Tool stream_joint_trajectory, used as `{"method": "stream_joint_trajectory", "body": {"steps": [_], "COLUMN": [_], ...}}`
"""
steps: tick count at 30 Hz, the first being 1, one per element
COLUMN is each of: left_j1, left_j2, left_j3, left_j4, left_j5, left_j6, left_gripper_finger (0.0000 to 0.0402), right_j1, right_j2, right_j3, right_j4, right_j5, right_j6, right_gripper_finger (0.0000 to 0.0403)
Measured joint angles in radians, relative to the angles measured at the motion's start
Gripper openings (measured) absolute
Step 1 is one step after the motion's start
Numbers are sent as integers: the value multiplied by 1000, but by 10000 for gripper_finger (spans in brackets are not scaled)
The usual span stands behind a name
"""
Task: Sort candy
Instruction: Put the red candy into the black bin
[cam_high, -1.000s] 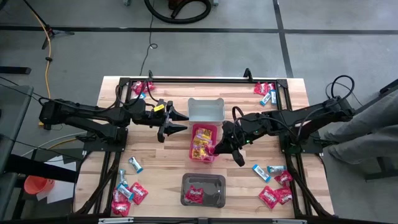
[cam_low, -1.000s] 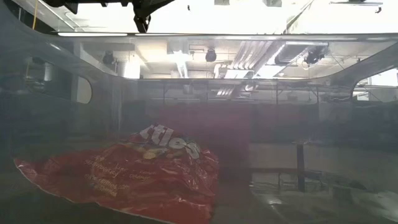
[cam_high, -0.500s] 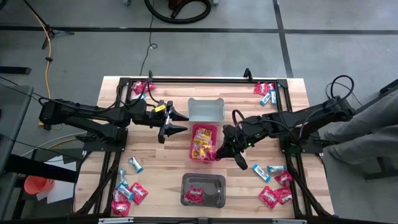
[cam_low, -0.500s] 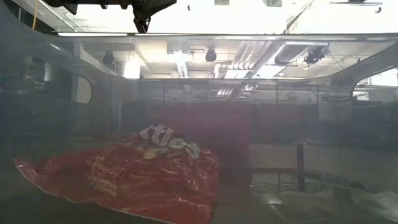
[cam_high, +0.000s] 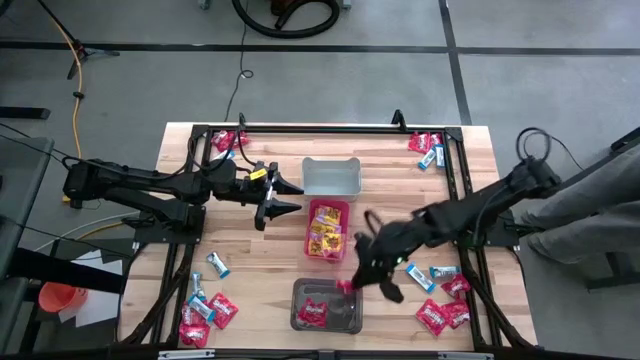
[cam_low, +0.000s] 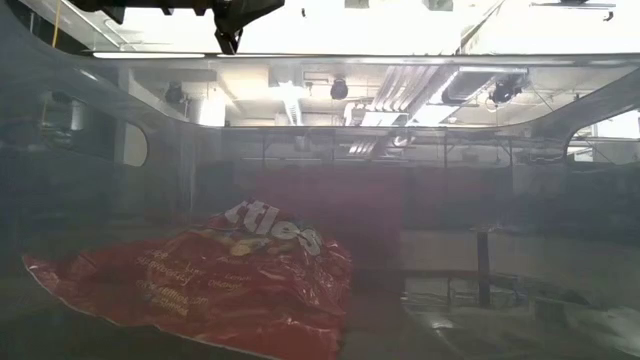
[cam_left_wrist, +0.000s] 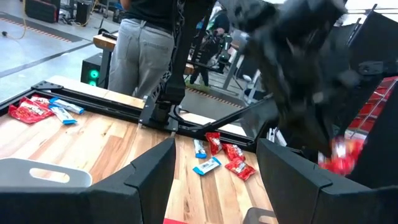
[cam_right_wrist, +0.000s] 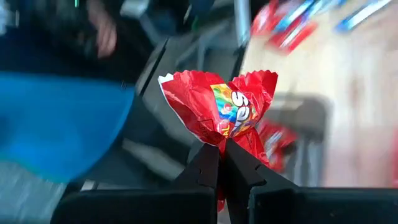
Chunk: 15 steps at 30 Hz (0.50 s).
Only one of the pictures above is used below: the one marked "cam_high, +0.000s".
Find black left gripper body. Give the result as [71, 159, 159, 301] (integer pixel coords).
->
[238, 160, 280, 232]

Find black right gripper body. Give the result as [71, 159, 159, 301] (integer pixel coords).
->
[352, 223, 412, 305]

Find translucent red plastic bin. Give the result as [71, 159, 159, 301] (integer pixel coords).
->
[303, 198, 351, 263]

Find dark smoky clear bin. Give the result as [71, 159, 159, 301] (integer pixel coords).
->
[290, 277, 364, 335]

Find light grey plastic bin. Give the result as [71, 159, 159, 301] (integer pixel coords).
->
[301, 156, 363, 201]

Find vacuum cleaner body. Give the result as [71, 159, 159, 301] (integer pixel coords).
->
[269, 0, 307, 17]

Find white paper sheets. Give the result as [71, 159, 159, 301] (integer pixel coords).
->
[56, 248, 124, 329]

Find black desk leg beam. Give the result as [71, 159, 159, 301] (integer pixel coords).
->
[7, 246, 129, 296]

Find person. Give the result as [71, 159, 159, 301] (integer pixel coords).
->
[514, 142, 640, 266]

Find black tripod stand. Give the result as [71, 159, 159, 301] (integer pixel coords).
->
[35, 0, 121, 81]

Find orange bucket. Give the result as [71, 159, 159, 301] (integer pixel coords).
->
[38, 281, 89, 314]

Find dark grey desk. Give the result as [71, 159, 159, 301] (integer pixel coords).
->
[0, 135, 55, 281]

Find black floor bar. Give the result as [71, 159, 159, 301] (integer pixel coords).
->
[0, 106, 52, 121]

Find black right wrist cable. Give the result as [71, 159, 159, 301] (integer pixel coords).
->
[363, 209, 385, 236]

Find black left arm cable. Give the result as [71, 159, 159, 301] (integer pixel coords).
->
[185, 130, 255, 174]

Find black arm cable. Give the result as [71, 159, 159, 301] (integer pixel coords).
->
[185, 130, 255, 174]
[516, 127, 553, 162]

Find black aluminium table frame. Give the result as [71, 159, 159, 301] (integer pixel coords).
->
[149, 123, 506, 351]

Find silver frame bracket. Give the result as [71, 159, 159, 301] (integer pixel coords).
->
[157, 349, 217, 360]
[437, 351, 495, 360]

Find thin black floor cable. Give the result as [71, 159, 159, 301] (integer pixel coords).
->
[223, 22, 255, 123]

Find black diagonal frame strut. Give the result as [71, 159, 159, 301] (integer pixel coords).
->
[119, 243, 197, 347]
[458, 248, 537, 350]

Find black vacuum hose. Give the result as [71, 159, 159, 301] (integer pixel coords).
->
[231, 0, 342, 40]

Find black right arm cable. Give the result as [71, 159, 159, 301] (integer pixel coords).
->
[516, 127, 553, 162]

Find yellow power cable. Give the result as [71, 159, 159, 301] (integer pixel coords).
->
[49, 18, 86, 204]

